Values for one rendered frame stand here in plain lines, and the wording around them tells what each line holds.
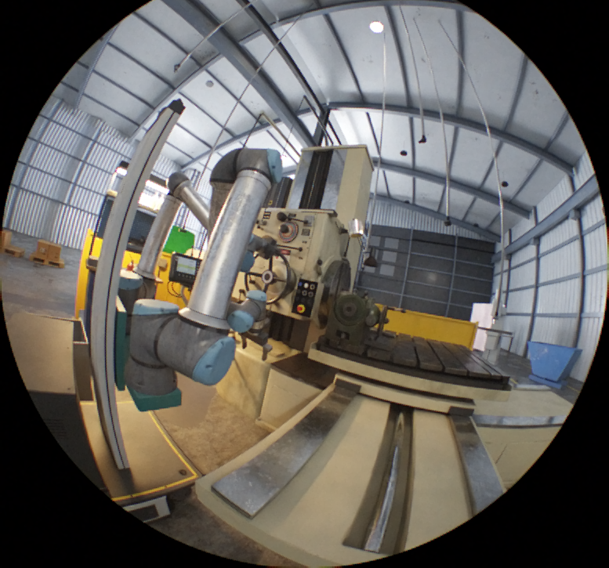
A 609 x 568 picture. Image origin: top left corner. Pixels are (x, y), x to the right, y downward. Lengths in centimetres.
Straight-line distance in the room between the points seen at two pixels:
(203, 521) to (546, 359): 665
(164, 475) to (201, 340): 80
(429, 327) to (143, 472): 382
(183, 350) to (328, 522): 59
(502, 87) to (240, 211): 794
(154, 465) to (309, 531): 77
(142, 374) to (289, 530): 58
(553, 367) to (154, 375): 672
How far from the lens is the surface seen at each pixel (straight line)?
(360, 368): 130
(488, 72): 781
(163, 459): 124
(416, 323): 381
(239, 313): 82
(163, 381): 73
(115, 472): 120
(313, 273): 154
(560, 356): 651
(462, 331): 397
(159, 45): 1036
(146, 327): 65
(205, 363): 54
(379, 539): 71
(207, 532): 138
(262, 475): 71
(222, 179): 76
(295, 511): 69
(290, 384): 174
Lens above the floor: 129
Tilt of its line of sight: 6 degrees up
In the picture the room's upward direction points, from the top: 13 degrees clockwise
